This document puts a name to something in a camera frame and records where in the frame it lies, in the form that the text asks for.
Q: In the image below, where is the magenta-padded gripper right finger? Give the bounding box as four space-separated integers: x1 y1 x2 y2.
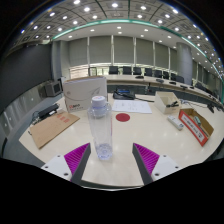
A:
131 142 184 186

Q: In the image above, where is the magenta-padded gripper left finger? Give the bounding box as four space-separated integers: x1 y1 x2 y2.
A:
40 142 92 186

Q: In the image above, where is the clear plastic water bottle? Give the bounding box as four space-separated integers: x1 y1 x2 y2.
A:
87 95 114 161

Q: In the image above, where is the flat brown cardboard sheet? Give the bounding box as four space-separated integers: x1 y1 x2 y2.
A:
29 110 81 150

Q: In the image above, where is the brown open box red side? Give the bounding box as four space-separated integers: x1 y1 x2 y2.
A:
178 107 215 148

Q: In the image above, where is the small teal packet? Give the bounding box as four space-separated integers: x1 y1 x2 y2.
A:
193 115 203 127

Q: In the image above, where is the black power adapter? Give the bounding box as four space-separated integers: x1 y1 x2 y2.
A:
32 103 61 123

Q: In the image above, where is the black tool in beige box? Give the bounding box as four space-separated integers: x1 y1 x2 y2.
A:
165 100 180 108

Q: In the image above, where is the flat round red coaster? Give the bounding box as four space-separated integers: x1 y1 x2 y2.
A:
115 112 131 123

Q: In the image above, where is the small beige open cardboard box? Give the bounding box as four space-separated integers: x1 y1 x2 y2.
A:
153 91 182 116

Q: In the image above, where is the white printed paper sheet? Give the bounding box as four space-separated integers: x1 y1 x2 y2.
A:
111 99 153 115

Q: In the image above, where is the black desk microphone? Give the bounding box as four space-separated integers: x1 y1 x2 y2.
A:
207 102 216 114

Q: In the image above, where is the large white carton box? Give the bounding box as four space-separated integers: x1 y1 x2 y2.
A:
62 75 109 113

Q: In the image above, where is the grey box monitor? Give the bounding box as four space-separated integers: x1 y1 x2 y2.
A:
39 79 64 98

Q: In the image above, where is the long curved conference desk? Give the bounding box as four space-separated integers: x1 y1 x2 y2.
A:
104 73 224 108

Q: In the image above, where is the group of ceiling lights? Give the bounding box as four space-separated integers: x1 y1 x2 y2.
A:
19 0 224 73

